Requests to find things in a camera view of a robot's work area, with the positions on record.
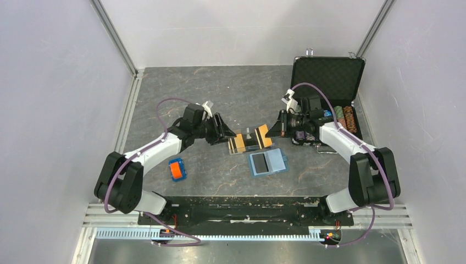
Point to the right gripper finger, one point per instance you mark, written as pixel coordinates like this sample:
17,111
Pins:
280,123
275,134

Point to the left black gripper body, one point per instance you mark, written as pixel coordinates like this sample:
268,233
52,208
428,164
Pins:
207,129

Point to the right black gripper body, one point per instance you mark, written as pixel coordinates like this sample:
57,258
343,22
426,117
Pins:
295,123

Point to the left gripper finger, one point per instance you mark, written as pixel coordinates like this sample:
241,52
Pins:
221,129
219,140

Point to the blue card holder wallet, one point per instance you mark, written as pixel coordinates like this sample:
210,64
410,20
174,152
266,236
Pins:
277,162

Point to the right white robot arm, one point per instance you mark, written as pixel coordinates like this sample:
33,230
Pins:
372,179

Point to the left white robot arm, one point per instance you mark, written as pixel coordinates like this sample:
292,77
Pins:
120,183

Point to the gold card stack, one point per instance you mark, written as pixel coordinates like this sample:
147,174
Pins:
236,144

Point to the black poker chip case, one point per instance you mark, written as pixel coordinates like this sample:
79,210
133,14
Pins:
338,78

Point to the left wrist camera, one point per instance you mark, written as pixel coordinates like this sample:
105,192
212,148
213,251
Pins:
207,106

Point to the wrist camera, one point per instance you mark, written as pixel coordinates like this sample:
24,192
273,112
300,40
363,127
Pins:
291,103
207,106

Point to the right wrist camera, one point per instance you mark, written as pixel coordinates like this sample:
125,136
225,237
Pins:
291,103

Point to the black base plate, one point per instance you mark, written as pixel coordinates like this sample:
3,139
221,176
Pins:
249,215

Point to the left aluminium frame post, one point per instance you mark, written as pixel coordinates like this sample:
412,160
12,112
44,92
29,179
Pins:
114,36

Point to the aluminium frame post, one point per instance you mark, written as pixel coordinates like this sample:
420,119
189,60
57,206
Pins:
375,27
114,36

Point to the white slotted cable duct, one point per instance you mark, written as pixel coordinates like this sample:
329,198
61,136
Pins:
158,234

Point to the right aluminium frame post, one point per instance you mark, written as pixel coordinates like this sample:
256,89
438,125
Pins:
375,27

